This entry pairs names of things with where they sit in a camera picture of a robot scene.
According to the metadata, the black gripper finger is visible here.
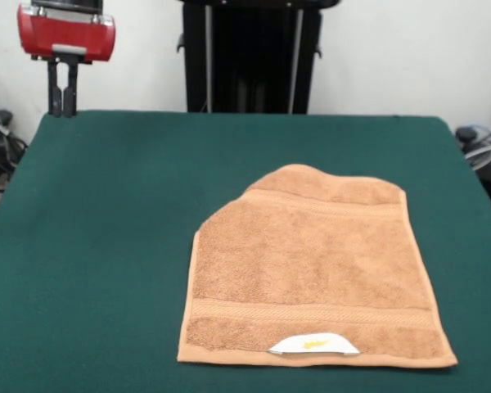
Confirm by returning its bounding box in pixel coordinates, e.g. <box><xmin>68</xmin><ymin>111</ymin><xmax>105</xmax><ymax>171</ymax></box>
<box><xmin>47</xmin><ymin>60</ymin><xmax>65</xmax><ymax>119</ymax></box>
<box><xmin>61</xmin><ymin>61</ymin><xmax>81</xmax><ymax>119</ymax></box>

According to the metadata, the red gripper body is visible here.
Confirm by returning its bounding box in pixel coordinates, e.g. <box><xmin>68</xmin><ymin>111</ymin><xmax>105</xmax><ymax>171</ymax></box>
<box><xmin>16</xmin><ymin>3</ymin><xmax>117</xmax><ymax>66</ymax></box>

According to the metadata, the tan terry towel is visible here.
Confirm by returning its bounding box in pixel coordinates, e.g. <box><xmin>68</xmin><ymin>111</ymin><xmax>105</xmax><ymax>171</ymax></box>
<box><xmin>175</xmin><ymin>163</ymin><xmax>459</xmax><ymax>368</ymax></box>

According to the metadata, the dark green table cloth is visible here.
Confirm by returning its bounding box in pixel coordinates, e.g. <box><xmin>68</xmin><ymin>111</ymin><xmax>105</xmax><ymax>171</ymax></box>
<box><xmin>0</xmin><ymin>109</ymin><xmax>491</xmax><ymax>393</ymax></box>

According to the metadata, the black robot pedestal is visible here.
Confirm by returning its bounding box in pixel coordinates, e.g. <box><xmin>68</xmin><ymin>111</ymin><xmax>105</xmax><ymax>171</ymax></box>
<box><xmin>176</xmin><ymin>0</ymin><xmax>340</xmax><ymax>115</ymax></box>

